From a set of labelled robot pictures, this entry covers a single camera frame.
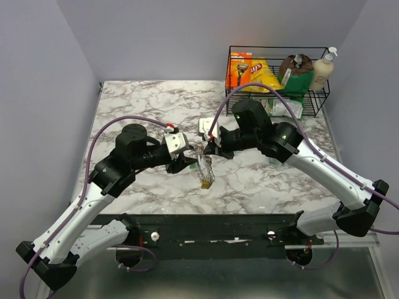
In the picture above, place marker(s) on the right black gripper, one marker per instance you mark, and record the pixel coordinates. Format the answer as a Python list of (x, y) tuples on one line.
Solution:
[(211, 148)]

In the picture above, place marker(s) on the orange razor package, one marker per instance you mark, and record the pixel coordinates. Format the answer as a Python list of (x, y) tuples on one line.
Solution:
[(239, 69)]

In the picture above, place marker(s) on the brown and green bag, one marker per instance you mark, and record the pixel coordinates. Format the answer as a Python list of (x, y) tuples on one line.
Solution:
[(295, 75)]

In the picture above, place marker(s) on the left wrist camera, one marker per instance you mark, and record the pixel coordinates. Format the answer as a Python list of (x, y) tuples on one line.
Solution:
[(176, 142)]

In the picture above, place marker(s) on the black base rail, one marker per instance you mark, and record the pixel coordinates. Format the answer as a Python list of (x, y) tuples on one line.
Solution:
[(212, 236)]

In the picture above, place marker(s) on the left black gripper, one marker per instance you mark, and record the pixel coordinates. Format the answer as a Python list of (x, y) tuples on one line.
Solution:
[(182, 161)]

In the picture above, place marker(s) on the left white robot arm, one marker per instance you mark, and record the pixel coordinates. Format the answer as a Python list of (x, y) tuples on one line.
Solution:
[(56, 254)]

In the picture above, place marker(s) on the yellow chips bag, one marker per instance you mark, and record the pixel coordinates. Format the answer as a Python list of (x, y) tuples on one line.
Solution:
[(259, 72)]

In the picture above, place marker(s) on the yellow key tag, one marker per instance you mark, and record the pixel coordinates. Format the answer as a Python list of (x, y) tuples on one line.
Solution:
[(205, 184)]

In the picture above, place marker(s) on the green white snack bag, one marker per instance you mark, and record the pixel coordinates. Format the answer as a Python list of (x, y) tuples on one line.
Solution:
[(274, 107)]

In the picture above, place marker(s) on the black wire basket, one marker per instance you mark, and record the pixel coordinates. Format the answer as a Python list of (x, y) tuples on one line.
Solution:
[(312, 101)]

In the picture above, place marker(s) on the cream pump lotion bottle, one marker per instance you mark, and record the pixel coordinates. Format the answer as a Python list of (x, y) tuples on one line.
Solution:
[(322, 70)]

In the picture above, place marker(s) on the round metal keyring disc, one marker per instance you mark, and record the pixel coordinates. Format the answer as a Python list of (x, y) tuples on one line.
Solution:
[(204, 166)]

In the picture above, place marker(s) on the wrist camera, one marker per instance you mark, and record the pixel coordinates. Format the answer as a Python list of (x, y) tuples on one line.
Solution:
[(204, 127), (176, 142)]

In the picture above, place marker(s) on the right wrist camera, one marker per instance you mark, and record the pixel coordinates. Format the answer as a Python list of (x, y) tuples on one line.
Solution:
[(204, 127)]

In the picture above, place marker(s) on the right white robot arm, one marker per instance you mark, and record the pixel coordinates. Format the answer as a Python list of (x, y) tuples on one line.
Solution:
[(359, 199)]

